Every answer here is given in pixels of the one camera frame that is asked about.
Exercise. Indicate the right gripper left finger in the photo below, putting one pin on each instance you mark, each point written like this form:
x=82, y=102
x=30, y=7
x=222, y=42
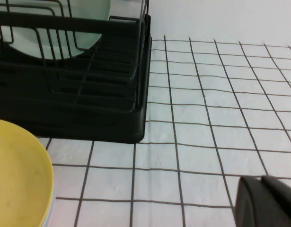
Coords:
x=254, y=208

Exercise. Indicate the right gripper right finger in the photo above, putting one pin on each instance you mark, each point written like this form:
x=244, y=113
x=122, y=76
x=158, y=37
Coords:
x=284, y=194

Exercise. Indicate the pale green plate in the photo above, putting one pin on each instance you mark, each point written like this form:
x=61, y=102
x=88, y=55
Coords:
x=24, y=42

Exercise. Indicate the light blue plate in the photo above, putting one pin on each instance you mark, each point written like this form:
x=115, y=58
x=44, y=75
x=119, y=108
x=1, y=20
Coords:
x=45, y=223

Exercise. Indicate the yellow plate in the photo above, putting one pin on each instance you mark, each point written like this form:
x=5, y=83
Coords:
x=17, y=177

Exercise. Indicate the white grid tablecloth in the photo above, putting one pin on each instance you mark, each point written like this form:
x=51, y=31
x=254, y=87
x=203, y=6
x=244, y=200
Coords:
x=206, y=142

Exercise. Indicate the black plastic drain tray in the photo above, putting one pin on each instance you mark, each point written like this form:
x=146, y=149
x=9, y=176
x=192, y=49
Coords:
x=88, y=125

